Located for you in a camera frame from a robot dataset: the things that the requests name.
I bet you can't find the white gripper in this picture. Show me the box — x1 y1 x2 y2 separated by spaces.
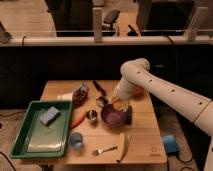
111 79 136 112

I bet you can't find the orange apple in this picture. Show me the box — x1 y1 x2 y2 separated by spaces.
113 101 122 110

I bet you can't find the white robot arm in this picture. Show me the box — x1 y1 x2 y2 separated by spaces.
112 58 213 171

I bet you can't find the small metal cup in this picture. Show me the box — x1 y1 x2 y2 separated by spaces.
86 110 98 123

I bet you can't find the white cup on side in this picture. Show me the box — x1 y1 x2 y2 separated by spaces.
57 93 73 101

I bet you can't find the blue plastic cup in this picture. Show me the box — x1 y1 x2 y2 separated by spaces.
68 132 83 149

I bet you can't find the dark brown block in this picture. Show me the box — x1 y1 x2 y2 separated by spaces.
125 106 132 125

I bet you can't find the orange bowl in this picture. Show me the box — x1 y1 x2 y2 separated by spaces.
134 86 144 97

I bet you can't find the purple bowl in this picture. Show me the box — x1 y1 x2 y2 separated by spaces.
101 104 127 128

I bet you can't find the yellow banana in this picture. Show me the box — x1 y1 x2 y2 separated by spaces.
116 132 128 163

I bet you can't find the orange carrot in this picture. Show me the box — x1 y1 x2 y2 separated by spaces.
70 111 87 129

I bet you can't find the wooden table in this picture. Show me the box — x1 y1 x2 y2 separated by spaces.
20 79 168 166

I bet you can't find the metal fork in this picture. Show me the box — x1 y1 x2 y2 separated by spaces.
92 146 117 156

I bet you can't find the blue tape roll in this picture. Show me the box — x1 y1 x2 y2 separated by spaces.
162 135 180 154

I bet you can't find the blue sponge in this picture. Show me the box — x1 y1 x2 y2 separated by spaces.
40 106 60 126

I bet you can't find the black office chair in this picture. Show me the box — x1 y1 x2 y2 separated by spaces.
102 10 120 36

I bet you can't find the green plastic tray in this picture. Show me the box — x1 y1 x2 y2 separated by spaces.
10 100 72 159

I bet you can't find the black handled metal scoop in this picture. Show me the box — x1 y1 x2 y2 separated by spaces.
93 81 108 108

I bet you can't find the white horizontal rail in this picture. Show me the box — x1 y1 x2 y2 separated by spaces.
0 36 213 47

